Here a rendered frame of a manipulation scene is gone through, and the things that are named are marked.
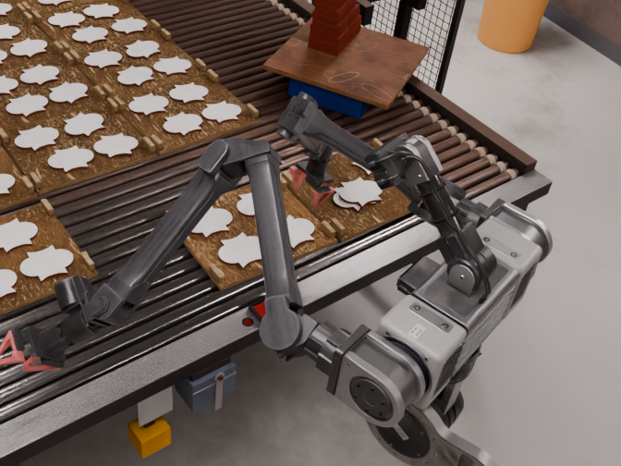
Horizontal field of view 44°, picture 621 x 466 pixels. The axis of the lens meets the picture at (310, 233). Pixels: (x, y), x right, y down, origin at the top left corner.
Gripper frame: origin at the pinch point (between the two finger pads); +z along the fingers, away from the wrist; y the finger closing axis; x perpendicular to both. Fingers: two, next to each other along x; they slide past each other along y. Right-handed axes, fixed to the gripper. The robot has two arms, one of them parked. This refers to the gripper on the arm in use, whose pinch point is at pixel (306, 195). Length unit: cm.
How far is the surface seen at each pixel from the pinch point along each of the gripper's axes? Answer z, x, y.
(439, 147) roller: -2, 72, -8
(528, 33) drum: 22, 325, -135
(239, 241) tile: 15.5, -18.0, -3.1
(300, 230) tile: 11.2, 0.0, 2.7
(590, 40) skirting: 20, 382, -119
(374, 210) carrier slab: 6.0, 26.6, 6.8
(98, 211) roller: 26, -43, -40
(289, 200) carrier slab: 11.1, 6.8, -11.5
